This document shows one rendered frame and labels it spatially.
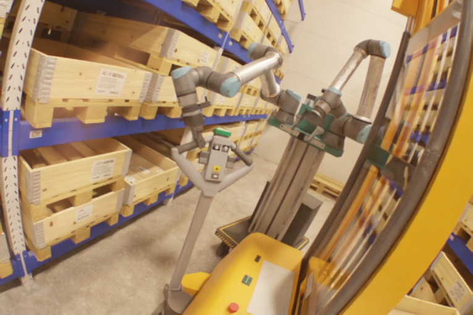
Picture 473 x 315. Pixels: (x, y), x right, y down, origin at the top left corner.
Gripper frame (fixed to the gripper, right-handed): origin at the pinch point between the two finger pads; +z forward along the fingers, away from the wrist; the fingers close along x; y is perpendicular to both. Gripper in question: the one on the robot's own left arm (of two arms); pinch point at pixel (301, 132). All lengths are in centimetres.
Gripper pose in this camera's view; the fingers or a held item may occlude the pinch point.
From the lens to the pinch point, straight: 139.2
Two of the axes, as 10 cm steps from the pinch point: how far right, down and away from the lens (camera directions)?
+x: 5.7, 5.0, -6.5
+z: -6.7, 7.5, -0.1
